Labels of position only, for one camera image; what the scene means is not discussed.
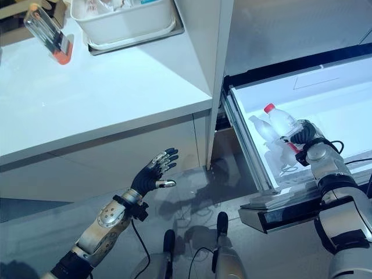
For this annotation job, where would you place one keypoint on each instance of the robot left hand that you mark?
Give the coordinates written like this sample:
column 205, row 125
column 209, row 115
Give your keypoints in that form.
column 143, row 180

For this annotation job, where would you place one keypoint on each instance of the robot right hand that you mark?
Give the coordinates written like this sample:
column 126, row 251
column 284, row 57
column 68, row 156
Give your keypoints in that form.
column 306, row 133

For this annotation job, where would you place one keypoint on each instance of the clear bottle with red cap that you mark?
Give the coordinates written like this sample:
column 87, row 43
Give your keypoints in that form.
column 279, row 119

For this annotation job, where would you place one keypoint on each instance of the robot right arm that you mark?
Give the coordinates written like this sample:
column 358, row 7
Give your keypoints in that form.
column 334, row 180

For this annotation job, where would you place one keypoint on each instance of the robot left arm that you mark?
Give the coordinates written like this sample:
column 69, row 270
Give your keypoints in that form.
column 107, row 218

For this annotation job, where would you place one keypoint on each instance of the refrigerator drawer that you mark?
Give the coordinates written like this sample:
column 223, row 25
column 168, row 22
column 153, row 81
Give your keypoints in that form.
column 319, row 96

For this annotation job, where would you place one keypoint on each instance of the silver refrigerator body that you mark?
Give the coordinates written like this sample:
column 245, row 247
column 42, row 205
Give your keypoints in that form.
column 261, row 29

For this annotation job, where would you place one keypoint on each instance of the clear plastic drink bottle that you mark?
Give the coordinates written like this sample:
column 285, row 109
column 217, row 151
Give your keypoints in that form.
column 261, row 128
column 279, row 158

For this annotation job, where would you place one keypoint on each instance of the white counter cabinet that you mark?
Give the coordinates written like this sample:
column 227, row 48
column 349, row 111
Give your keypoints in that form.
column 116, row 139

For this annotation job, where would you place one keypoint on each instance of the robot left leg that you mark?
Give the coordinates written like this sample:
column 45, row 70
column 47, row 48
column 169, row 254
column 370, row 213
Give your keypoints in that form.
column 164, row 261

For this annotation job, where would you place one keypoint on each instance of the robot leg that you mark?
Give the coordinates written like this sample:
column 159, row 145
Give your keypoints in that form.
column 226, row 250
column 164, row 261

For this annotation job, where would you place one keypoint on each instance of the robot right leg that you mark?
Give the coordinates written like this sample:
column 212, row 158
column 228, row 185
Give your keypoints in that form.
column 226, row 250

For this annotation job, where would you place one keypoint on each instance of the metal tray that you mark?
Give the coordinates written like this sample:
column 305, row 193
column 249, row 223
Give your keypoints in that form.
column 139, row 45

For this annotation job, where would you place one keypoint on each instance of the white plastic tub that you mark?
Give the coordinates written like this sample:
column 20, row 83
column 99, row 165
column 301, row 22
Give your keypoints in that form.
column 125, row 24

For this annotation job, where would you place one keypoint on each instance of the clear holder with orange base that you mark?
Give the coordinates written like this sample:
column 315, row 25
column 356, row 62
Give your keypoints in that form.
column 48, row 35

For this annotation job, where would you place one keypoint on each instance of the clear plastic bag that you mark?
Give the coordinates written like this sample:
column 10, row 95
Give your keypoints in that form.
column 110, row 4

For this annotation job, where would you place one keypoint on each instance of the brown cardboard box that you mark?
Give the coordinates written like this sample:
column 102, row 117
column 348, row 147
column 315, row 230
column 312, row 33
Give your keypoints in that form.
column 13, row 32

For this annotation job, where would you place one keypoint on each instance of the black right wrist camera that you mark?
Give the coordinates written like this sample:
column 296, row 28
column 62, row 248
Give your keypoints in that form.
column 301, row 158

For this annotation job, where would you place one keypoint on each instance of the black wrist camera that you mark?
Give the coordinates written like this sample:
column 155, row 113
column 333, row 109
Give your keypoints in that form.
column 301, row 158
column 141, row 212

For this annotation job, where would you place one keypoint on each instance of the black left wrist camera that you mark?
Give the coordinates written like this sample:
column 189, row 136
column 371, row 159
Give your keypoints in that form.
column 141, row 212

